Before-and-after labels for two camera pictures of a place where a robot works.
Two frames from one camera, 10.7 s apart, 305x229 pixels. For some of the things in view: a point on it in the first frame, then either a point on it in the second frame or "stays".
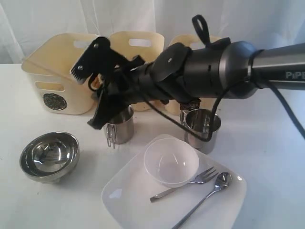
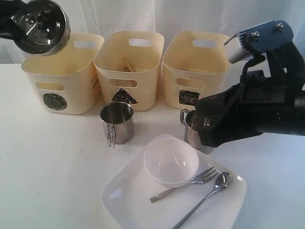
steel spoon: x=223 y=180 stays
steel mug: x=119 y=130 stays
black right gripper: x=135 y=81 to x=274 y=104
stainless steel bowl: x=50 y=157 to x=41 y=27
